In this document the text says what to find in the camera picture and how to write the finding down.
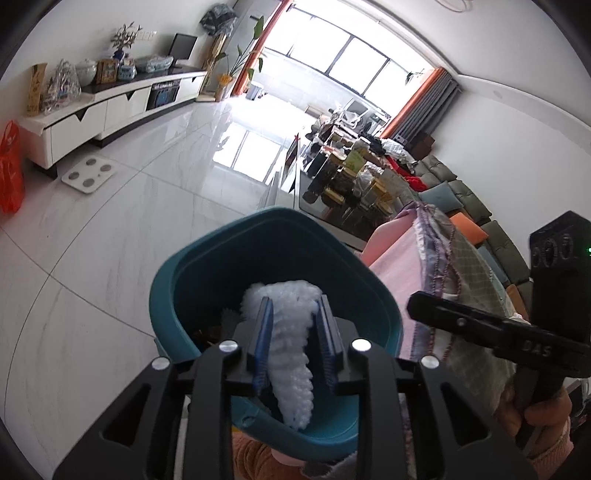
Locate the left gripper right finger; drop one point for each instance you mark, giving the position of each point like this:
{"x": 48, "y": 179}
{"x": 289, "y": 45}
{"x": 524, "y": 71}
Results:
{"x": 413, "y": 409}

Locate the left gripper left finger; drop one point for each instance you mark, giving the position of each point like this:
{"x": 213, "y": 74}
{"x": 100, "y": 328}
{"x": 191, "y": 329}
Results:
{"x": 176, "y": 417}

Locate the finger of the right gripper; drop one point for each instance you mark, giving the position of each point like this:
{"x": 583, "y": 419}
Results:
{"x": 473, "y": 325}

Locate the white foam fruit net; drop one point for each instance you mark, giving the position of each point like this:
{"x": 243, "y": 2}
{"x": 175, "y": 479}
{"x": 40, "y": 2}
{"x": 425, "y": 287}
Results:
{"x": 295, "y": 304}

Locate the teal plastic trash bin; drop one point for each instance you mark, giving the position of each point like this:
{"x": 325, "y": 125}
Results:
{"x": 194, "y": 286}

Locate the right hand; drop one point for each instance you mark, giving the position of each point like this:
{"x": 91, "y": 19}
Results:
{"x": 550, "y": 417}

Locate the patterned tablecloth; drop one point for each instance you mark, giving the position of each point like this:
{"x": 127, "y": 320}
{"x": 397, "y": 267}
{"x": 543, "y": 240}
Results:
{"x": 422, "y": 250}

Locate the orange cushion far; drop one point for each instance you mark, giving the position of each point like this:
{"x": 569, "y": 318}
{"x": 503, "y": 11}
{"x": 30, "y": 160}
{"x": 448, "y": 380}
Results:
{"x": 469, "y": 229}

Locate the blue-grey cushion far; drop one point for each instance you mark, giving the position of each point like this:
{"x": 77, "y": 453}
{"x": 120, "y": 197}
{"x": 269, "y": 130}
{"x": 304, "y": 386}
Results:
{"x": 443, "y": 197}

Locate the green sectional sofa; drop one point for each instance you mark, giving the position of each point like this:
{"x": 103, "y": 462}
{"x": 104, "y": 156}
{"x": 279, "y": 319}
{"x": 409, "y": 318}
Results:
{"x": 499, "y": 251}

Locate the cluttered coffee table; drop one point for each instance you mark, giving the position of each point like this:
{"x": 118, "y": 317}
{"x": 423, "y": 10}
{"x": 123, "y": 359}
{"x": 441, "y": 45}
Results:
{"x": 345, "y": 182}

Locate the orange grey curtain right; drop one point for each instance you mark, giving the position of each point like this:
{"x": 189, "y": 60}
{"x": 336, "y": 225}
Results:
{"x": 425, "y": 110}

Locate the white bathroom scale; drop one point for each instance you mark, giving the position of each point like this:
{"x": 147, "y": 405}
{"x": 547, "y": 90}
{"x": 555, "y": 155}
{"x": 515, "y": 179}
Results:
{"x": 89, "y": 174}

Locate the orange plastic bag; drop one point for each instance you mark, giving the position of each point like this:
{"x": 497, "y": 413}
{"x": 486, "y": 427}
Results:
{"x": 11, "y": 174}

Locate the white TV cabinet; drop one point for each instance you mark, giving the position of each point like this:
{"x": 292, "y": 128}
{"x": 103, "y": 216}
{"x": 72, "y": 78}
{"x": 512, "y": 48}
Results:
{"x": 104, "y": 112}

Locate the tall green potted plant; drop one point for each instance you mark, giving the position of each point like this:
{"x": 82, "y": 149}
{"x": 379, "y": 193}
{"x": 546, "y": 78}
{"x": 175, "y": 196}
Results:
{"x": 231, "y": 70}

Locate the orange curtain left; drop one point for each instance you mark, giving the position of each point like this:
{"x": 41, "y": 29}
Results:
{"x": 255, "y": 58}

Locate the covered standing fan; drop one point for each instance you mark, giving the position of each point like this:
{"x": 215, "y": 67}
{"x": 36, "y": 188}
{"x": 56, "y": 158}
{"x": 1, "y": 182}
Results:
{"x": 218, "y": 20}

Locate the small black monitor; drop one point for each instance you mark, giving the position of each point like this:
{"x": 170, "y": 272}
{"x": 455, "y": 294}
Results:
{"x": 181, "y": 47}

